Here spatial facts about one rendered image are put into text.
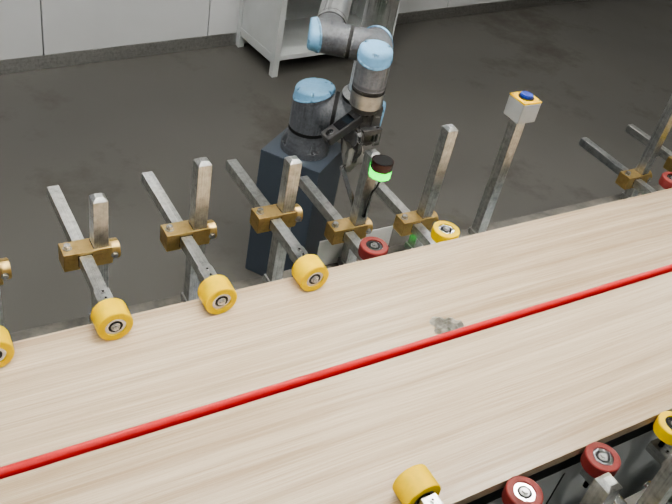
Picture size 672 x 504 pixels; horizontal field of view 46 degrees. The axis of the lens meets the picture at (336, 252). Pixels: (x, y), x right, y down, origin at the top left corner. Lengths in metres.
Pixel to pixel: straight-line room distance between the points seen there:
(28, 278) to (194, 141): 1.27
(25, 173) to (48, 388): 2.27
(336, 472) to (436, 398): 0.32
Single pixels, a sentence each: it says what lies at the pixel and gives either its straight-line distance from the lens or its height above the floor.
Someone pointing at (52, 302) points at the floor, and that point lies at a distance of 3.25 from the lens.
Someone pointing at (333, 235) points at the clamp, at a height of 0.85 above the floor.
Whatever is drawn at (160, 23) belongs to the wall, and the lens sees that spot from 4.95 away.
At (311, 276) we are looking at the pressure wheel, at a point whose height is 0.95.
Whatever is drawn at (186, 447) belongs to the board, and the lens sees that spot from 1.66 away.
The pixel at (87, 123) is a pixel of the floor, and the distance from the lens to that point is 4.30.
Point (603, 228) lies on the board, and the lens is 2.60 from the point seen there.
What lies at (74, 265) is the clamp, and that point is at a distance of 1.98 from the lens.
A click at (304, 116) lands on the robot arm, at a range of 2.98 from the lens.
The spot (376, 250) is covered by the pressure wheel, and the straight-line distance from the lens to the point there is 2.18.
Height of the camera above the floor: 2.23
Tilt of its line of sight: 38 degrees down
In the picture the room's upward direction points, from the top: 13 degrees clockwise
